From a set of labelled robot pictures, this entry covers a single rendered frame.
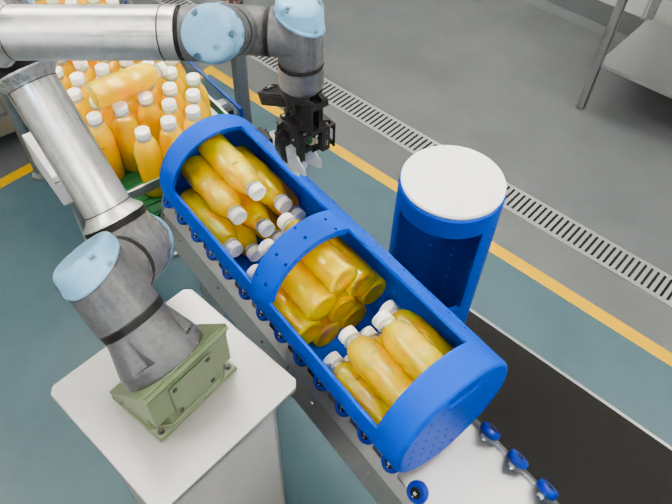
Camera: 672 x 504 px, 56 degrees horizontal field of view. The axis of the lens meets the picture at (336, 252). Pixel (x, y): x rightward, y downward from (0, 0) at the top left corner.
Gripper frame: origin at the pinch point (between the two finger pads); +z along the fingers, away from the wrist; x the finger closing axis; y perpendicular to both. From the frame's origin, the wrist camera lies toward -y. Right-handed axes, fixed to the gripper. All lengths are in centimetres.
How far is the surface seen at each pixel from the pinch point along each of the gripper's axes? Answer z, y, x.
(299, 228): 11.4, 4.6, -3.1
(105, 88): 17, -70, -12
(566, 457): 120, 60, 63
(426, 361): 14.9, 41.4, -2.0
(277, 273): 15.9, 8.4, -11.4
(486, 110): 134, -95, 195
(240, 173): 15.0, -19.6, -2.0
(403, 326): 14.9, 33.4, -0.3
